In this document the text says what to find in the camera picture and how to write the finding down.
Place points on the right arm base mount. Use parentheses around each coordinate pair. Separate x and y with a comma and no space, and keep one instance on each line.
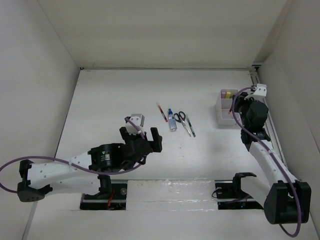
(230,196)

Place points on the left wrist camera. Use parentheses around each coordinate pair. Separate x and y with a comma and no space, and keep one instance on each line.
(135,123)

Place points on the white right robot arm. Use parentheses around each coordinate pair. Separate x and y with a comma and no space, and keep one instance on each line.
(245,169)

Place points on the black handled scissors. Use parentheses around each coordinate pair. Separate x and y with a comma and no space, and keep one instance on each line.
(180,117)

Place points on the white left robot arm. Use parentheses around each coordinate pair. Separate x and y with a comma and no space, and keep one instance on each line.
(88,173)

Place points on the blue spray bottle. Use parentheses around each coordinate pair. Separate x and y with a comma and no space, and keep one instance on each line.
(171,121)

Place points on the purple highlighter marker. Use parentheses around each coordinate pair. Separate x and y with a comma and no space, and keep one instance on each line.
(223,94)

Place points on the red pen with white cap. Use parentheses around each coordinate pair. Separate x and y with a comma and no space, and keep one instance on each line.
(162,112)

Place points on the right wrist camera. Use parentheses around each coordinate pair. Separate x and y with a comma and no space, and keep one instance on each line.
(258,92)

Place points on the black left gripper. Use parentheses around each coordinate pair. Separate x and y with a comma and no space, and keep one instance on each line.
(155,144)

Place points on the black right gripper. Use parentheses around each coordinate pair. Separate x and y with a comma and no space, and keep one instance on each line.
(239,99)

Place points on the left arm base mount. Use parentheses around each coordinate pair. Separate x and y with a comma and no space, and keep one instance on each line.
(111,196)

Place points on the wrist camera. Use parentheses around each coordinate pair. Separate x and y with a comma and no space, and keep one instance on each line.
(258,92)
(135,123)

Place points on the white compartment organizer box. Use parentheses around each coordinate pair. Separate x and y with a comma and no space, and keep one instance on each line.
(222,107)

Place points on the green pen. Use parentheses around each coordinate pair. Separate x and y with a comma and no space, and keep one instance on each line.
(190,126)

